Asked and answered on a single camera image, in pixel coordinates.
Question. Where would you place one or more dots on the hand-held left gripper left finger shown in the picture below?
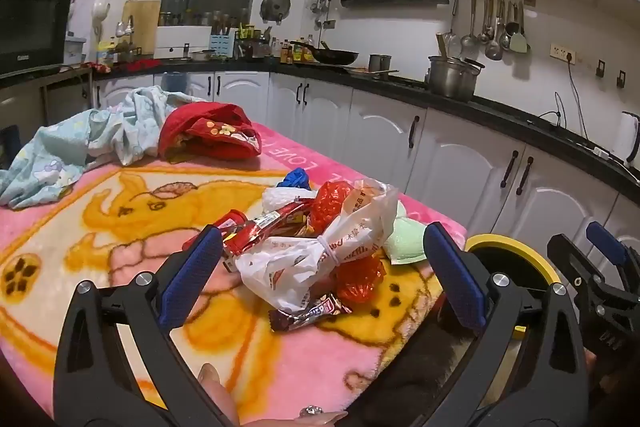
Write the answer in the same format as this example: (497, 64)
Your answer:
(192, 272)

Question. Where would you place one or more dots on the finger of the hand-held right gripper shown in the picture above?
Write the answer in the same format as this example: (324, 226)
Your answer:
(607, 244)
(575, 262)

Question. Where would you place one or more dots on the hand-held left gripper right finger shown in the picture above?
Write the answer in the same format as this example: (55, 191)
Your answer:
(455, 277)

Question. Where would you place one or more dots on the yellow-rimmed black bin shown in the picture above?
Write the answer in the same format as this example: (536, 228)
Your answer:
(500, 241)

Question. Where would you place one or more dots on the light green sponge cloth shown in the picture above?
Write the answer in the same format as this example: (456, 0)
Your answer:
(407, 242)

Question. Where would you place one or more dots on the red snack wrapper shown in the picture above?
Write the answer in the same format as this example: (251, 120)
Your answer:
(250, 232)

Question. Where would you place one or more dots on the white printed plastic bag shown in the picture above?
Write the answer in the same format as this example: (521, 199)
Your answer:
(300, 267)

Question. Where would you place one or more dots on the small white plastic bag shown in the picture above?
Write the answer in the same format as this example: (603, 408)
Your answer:
(280, 199)

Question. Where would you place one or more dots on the brown candy bar wrapper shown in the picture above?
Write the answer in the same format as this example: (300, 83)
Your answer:
(310, 309)

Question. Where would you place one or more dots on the blue wrapper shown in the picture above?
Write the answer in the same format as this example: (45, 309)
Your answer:
(295, 179)

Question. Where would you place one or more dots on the red plastic bag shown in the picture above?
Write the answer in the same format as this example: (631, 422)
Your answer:
(330, 207)

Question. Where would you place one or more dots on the person's left hand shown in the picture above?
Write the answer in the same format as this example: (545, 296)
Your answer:
(216, 389)

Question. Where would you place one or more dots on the pink printed blanket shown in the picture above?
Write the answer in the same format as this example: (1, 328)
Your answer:
(125, 307)

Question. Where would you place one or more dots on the white power adapter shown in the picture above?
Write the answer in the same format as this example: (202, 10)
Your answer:
(602, 152)

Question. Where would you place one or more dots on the white electric kettle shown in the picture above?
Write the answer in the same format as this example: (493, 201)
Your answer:
(629, 137)

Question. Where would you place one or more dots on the dark brown furry cloth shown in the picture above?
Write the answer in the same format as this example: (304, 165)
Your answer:
(400, 382)

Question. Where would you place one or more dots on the red embroidered cloth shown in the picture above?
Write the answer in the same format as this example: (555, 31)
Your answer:
(200, 122)

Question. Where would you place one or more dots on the white lower cabinets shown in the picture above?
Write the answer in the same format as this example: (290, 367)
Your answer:
(380, 132)

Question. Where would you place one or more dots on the light blue printed cloth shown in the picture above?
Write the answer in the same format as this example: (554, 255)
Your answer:
(60, 147)

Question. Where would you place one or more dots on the large steel pot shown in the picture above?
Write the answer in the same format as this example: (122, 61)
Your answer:
(450, 79)

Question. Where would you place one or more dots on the light blue utensil rack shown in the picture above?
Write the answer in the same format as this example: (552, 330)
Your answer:
(220, 47)

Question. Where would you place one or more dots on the row of hanging utensils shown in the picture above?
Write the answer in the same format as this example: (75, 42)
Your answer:
(492, 47)

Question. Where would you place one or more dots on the wooden microwave stand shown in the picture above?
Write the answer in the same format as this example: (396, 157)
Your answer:
(65, 77)

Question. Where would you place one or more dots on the row of condiment bottles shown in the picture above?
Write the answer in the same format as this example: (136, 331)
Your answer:
(287, 54)

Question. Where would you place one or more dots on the white plastic box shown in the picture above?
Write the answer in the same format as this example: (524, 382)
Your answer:
(75, 51)

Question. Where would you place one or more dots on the black wok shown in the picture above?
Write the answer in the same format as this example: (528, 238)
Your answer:
(335, 56)

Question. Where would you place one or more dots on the row of glass jars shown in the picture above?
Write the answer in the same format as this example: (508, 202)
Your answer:
(200, 18)

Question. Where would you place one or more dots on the wooden cutting board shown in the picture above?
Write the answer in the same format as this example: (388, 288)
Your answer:
(142, 22)

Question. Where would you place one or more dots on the hanging steel pot lid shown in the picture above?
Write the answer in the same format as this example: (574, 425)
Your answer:
(275, 6)

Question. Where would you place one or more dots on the black microwave oven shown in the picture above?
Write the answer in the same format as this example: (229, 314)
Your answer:
(30, 22)

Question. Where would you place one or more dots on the black wall hook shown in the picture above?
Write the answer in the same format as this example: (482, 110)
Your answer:
(600, 66)
(621, 78)

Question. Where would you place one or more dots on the white wall socket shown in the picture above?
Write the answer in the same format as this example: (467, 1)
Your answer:
(560, 52)

